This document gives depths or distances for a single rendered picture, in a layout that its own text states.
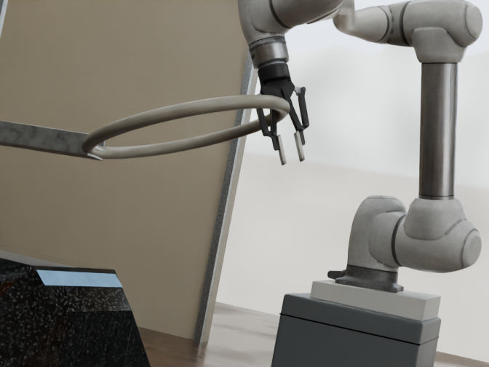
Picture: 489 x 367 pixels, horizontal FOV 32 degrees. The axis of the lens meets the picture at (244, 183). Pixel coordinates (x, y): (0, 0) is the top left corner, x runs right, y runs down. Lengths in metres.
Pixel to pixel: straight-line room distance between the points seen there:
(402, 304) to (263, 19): 0.89
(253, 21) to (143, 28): 5.55
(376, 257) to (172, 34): 5.14
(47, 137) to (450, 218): 1.10
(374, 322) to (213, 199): 4.70
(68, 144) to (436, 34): 1.02
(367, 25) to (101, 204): 5.29
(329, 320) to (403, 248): 0.29
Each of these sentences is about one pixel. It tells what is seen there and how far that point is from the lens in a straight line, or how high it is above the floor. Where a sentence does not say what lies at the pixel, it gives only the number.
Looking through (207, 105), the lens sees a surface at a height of 1.19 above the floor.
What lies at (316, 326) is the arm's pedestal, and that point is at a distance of 2.41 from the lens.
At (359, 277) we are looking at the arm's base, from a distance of 2.51.
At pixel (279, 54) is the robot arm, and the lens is 2.01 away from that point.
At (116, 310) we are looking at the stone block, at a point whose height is 0.72.
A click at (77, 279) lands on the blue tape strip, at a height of 0.78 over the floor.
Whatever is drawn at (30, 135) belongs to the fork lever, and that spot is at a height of 1.08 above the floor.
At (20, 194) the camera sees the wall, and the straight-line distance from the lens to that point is 7.88.
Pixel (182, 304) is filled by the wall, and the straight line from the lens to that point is 7.05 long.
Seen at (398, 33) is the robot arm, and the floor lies 1.57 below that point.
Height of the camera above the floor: 0.96
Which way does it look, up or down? 3 degrees up
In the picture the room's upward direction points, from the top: 11 degrees clockwise
